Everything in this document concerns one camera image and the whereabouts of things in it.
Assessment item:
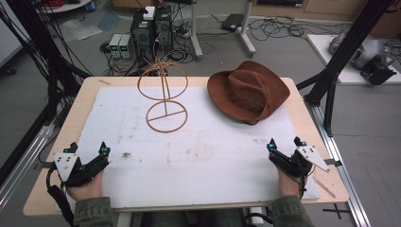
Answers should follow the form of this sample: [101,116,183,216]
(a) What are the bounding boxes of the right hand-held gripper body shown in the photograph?
[268,145,331,179]

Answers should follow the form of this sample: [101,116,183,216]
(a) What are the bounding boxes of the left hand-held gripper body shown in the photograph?
[53,151,110,188]

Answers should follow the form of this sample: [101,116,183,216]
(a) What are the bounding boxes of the brown felt hat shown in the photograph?
[206,60,291,125]

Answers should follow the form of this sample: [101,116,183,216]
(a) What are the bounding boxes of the gold wire hat stand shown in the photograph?
[137,58,189,134]

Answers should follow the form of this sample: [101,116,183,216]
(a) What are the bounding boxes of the person's left hand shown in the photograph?
[67,169,105,202]

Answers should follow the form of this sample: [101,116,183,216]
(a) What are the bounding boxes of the person's right hand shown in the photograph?
[276,167,306,199]

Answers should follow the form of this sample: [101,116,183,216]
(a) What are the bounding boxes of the thin wooden stick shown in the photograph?
[313,177,337,200]

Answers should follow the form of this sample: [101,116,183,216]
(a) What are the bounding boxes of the white foam mat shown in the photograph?
[75,85,322,211]

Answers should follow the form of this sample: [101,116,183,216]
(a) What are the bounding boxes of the white power strip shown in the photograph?
[248,206,265,226]

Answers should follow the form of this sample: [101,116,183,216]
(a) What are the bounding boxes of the white floor board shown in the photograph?
[306,33,401,86]

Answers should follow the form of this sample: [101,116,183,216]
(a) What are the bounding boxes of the black device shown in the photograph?
[359,56,398,86]

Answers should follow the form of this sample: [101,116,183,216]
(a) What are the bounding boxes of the grey bench power supply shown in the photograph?
[118,33,133,60]
[108,33,123,60]

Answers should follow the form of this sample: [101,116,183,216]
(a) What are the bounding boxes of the clear plastic sheet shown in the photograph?
[59,18,104,43]

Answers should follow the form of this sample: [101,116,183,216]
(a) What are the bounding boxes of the grey rounded device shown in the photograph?
[328,28,395,71]

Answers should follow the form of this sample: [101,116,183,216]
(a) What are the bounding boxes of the black computer tower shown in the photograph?
[130,10,156,61]
[153,6,175,53]

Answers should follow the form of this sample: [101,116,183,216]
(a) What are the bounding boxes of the black flat box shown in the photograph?
[220,13,246,33]

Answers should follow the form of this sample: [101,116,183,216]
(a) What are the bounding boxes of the white metal stand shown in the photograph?
[188,0,258,61]

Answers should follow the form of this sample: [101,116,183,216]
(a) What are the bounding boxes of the white round table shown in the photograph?
[34,0,93,14]

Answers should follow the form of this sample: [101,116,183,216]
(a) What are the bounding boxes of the small white box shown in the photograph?
[143,6,156,21]

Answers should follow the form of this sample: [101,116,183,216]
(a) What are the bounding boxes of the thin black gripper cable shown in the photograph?
[296,169,308,201]

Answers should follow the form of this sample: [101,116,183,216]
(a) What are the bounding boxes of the aluminium rail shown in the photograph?
[0,122,57,210]
[304,99,372,227]

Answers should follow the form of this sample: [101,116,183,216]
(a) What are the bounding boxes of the black sleeved gripper cable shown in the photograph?
[45,164,76,227]

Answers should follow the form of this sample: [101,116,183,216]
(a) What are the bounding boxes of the black frame post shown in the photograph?
[295,0,395,137]
[5,0,93,127]

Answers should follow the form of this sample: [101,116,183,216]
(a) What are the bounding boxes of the black floor cables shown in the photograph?
[248,14,336,43]

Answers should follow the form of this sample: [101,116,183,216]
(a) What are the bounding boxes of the tangle of computer cables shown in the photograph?
[99,29,197,78]

